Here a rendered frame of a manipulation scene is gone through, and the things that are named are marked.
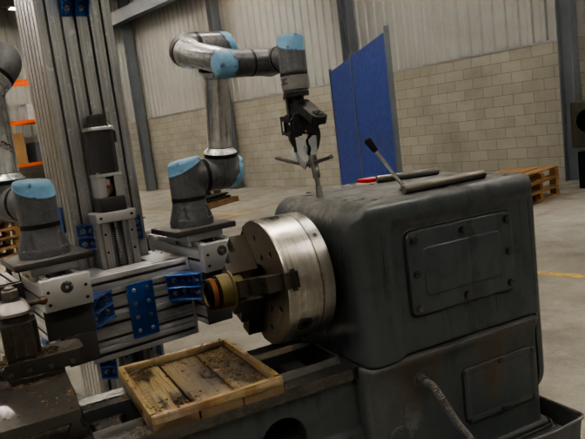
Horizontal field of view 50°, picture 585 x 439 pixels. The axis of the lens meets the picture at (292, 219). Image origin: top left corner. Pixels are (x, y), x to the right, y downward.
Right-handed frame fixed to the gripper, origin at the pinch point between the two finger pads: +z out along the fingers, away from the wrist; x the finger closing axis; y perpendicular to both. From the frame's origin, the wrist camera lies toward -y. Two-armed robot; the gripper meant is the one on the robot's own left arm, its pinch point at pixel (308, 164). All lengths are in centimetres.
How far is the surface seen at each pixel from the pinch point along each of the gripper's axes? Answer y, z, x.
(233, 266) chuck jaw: -10.4, 21.5, 29.4
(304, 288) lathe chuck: -27.9, 26.2, 19.4
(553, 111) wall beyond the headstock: 638, 16, -833
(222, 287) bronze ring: -15.8, 24.5, 34.8
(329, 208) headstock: -19.1, 10.4, 5.6
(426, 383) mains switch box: -36, 54, -6
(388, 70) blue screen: 371, -55, -297
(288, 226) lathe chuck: -19.6, 12.6, 17.5
